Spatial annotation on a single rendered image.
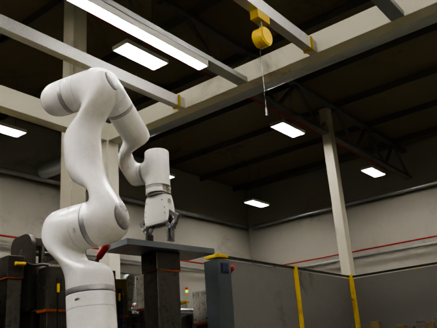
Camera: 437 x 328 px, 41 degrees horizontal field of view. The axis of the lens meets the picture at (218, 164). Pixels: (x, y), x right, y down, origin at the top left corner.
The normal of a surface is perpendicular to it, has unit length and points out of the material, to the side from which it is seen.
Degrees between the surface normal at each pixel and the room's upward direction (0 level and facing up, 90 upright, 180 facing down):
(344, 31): 90
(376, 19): 90
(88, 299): 87
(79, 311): 88
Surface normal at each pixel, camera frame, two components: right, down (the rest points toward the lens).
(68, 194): -0.62, -0.21
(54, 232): -0.30, -0.24
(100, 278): 0.56, -0.39
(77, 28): 0.78, -0.26
